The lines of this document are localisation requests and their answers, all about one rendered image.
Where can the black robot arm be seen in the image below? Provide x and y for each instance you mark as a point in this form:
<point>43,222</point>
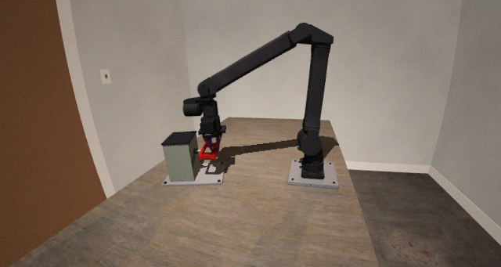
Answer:
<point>308,137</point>

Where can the white mounting plate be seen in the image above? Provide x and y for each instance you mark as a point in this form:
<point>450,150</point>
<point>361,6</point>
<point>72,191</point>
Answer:
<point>209,174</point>

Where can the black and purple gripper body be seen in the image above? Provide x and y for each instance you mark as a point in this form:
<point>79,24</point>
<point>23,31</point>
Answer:
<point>219,133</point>

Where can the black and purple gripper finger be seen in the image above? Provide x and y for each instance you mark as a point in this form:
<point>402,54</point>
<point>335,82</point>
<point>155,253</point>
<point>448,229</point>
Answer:
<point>209,143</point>
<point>218,140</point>

